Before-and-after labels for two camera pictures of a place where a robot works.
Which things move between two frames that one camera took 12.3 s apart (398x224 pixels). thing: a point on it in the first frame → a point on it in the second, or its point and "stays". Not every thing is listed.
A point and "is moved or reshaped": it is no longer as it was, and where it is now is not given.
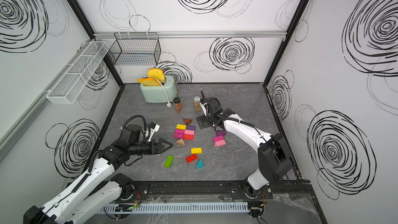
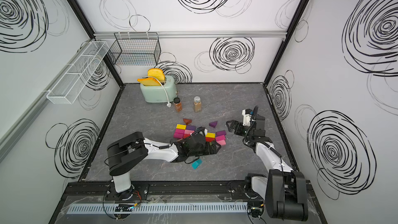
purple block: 190,127 stays
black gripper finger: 203,107 → 247,113
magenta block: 218,138 stays
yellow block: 196,150 is moved or reshaped
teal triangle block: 200,164 is moved or reshaped
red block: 191,158 is moved or reshaped
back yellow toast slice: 157,73 stays
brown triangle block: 187,121 stays
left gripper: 159,150 → 208,151
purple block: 221,133 stays
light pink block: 188,131 stays
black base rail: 172,191 stays
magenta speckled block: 178,135 stays
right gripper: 201,119 → 235,123
